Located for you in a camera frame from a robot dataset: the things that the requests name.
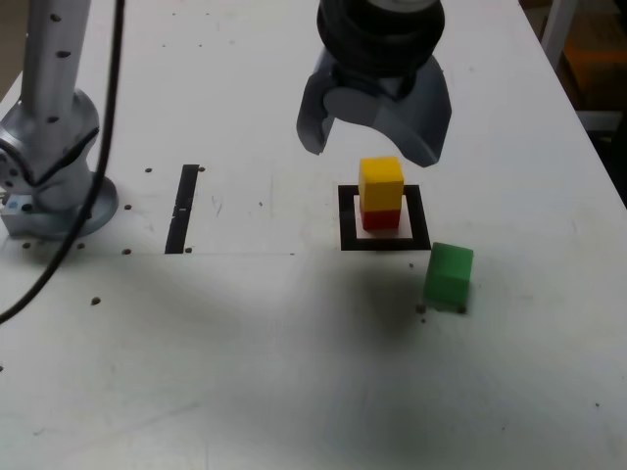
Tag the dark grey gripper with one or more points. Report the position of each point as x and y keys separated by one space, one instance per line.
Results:
x=374 y=83

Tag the yellow cube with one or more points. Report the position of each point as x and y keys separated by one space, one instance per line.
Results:
x=381 y=186

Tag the red cube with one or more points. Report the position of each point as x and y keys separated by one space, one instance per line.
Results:
x=379 y=220

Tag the green cube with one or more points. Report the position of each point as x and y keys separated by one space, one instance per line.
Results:
x=447 y=279

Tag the black tape square outline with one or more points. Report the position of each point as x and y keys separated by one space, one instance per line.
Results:
x=423 y=220

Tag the black tape strip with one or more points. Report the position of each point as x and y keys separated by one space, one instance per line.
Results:
x=182 y=210

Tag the white horizontal bar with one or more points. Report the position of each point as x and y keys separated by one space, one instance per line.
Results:
x=600 y=121

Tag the yellow-brown box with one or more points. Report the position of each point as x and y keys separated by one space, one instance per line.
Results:
x=595 y=51

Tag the white metal frame post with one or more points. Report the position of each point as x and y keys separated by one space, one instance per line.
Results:
x=556 y=24

